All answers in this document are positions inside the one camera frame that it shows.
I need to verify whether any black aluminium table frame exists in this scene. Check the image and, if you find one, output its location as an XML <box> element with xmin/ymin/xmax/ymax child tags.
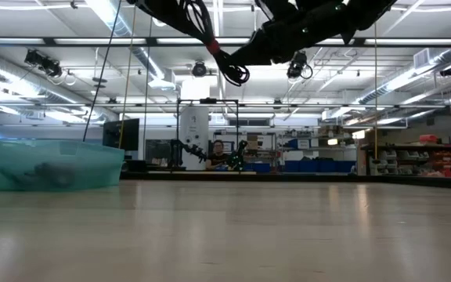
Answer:
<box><xmin>119</xmin><ymin>170</ymin><xmax>451</xmax><ymax>191</ymax></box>

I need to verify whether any translucent green plastic bin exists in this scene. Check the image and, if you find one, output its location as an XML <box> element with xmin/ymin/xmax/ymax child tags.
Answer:
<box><xmin>0</xmin><ymin>138</ymin><xmax>126</xmax><ymax>193</ymax></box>

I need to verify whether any person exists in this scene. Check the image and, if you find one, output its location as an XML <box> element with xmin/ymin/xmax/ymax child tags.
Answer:
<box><xmin>204</xmin><ymin>139</ymin><xmax>233</xmax><ymax>172</ymax></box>

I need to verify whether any black cable with red tie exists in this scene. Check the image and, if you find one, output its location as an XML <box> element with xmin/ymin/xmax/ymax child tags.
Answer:
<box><xmin>129</xmin><ymin>0</ymin><xmax>251</xmax><ymax>88</ymax></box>

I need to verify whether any black background monitor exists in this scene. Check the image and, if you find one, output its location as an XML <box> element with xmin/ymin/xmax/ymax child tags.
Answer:
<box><xmin>102</xmin><ymin>117</ymin><xmax>141</xmax><ymax>152</ymax></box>

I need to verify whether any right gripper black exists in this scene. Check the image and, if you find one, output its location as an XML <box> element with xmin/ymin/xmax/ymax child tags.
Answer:
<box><xmin>229</xmin><ymin>0</ymin><xmax>367</xmax><ymax>67</ymax></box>

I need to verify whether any purple USB-C cable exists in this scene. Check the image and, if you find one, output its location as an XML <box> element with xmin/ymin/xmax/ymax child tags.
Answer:
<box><xmin>33</xmin><ymin>161</ymin><xmax>77</xmax><ymax>189</ymax></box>

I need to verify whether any white pillar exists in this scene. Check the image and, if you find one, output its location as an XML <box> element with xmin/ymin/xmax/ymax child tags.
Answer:
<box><xmin>179</xmin><ymin>80</ymin><xmax>211</xmax><ymax>171</ymax></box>

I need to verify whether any black background station frame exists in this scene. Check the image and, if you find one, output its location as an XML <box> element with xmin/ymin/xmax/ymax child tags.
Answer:
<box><xmin>175</xmin><ymin>97</ymin><xmax>240</xmax><ymax>172</ymax></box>

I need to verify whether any black ceiling fixture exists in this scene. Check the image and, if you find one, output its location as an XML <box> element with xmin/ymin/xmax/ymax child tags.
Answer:
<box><xmin>286</xmin><ymin>50</ymin><xmax>313</xmax><ymax>81</ymax></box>
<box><xmin>23</xmin><ymin>49</ymin><xmax>64</xmax><ymax>78</ymax></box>
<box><xmin>190</xmin><ymin>60</ymin><xmax>208</xmax><ymax>78</ymax></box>

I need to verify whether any shelf with red bins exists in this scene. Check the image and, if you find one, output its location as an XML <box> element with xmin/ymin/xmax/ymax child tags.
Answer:
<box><xmin>360</xmin><ymin>133</ymin><xmax>451</xmax><ymax>179</ymax></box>

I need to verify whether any blue storage bins row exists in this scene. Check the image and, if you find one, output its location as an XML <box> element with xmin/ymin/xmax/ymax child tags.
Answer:
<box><xmin>244</xmin><ymin>159</ymin><xmax>358</xmax><ymax>174</ymax></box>

